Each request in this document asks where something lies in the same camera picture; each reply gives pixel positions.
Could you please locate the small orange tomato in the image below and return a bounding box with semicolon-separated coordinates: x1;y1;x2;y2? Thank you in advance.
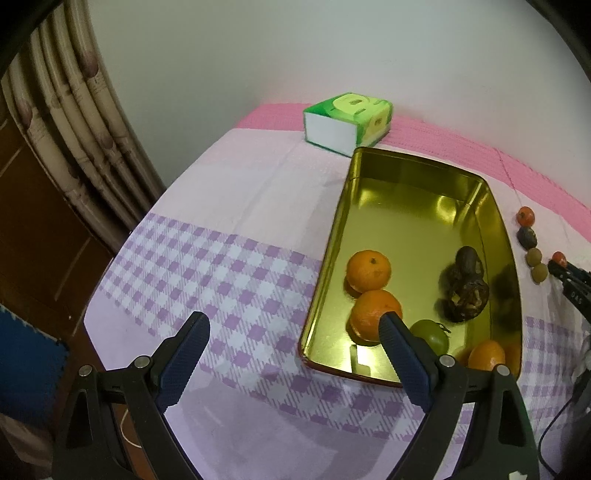
467;340;507;372

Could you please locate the pale thin cable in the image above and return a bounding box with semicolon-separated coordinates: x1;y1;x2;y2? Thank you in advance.
119;406;141;448

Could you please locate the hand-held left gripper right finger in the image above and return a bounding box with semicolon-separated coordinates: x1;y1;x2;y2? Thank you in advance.
378;312;542;480

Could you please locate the purple checked tablecloth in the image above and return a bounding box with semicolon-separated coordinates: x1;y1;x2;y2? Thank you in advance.
83;124;591;480

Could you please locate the large dark passion fruit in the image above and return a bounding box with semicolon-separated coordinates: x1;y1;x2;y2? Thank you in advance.
450;246;484;282
443;272;490;323

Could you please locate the black cable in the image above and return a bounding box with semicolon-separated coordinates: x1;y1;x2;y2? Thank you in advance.
538;397;575;478

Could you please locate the orange mandarin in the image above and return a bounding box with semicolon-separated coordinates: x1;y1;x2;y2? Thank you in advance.
346;249;392;294
350;290;403;343

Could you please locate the beige patterned curtain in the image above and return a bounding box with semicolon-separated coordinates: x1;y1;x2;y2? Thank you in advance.
0;0;167;259

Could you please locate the brown wooden door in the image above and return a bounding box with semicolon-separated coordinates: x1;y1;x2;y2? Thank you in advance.
0;115;116;324

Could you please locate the pink ribbed mat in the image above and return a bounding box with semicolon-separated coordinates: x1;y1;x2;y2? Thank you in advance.
233;102;591;241

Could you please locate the green tissue pack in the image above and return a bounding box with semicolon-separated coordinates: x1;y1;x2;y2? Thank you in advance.
302;92;393;158

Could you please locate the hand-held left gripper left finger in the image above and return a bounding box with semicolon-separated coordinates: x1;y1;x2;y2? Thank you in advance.
50;311;211;480

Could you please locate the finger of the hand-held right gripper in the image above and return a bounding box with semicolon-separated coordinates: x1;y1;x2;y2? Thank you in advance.
548;260;591;296

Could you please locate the green tomato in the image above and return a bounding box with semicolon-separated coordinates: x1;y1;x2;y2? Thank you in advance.
410;319;451;354

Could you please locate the gold metal tin tray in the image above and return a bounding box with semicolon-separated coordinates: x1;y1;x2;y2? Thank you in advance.
298;147;525;388

